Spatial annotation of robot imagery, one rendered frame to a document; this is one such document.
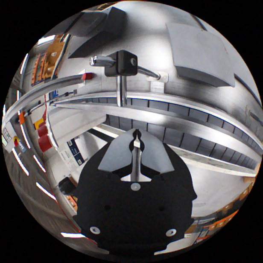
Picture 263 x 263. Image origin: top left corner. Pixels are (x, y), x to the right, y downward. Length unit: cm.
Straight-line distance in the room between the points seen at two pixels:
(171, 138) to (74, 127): 20
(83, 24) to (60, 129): 33
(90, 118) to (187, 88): 23
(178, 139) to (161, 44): 23
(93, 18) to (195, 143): 45
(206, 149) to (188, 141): 5
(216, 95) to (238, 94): 9
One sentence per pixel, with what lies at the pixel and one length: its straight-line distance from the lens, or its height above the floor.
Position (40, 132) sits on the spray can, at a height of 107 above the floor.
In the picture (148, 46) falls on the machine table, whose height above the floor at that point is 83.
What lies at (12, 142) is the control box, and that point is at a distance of 59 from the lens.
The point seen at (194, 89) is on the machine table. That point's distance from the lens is 20.
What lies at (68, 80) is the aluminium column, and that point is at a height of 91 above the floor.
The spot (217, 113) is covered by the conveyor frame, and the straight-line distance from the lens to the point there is 17.
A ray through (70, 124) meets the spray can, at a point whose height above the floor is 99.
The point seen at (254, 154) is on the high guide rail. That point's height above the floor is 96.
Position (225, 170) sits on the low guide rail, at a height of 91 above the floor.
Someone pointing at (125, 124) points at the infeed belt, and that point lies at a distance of 21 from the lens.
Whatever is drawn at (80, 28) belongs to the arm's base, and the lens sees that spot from 35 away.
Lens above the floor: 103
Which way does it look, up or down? 47 degrees down
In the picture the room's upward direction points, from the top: 128 degrees counter-clockwise
